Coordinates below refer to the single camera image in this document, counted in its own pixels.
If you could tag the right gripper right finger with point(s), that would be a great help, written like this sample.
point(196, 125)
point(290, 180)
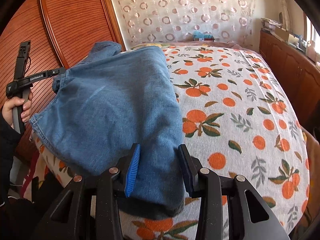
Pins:
point(249, 216)

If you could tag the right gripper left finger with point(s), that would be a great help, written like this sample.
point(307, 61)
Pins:
point(87, 208)

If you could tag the light blue denim jeans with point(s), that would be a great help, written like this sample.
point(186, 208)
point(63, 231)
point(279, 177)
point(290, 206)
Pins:
point(102, 108)

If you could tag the person's left forearm black sleeve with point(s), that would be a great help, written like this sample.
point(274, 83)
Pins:
point(9, 141)

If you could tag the person's left hand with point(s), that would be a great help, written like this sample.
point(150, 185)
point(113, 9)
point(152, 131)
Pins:
point(15, 102)

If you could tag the wooden louvered wardrobe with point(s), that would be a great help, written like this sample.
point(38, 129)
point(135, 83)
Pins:
point(61, 32)

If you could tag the dark blue folded jeans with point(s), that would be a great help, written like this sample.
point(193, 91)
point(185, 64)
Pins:
point(101, 51)

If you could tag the orange print bed sheet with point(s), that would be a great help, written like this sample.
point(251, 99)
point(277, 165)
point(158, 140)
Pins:
point(236, 119)

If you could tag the circle pattern sheer curtain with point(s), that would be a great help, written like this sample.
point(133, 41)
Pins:
point(162, 21)

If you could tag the pink floral blanket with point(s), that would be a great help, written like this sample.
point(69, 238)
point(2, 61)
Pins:
point(231, 45)

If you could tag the wooden sideboard cabinet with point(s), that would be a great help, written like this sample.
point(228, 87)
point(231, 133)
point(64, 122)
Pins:
point(297, 75)

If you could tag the cardboard box with blue items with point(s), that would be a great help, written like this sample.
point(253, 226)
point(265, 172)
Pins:
point(199, 36)

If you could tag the open cardboard box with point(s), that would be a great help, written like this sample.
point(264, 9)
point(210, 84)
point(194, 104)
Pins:
point(286, 36)

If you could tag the stack of papers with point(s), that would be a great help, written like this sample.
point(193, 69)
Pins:
point(270, 24)

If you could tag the beige side curtain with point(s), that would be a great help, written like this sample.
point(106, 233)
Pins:
point(285, 15)

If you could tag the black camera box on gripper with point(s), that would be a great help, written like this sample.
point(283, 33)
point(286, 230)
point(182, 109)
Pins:
point(22, 59)

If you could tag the window with wooden frame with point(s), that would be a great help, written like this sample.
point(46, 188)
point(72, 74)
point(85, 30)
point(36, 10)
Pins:
point(311, 35)

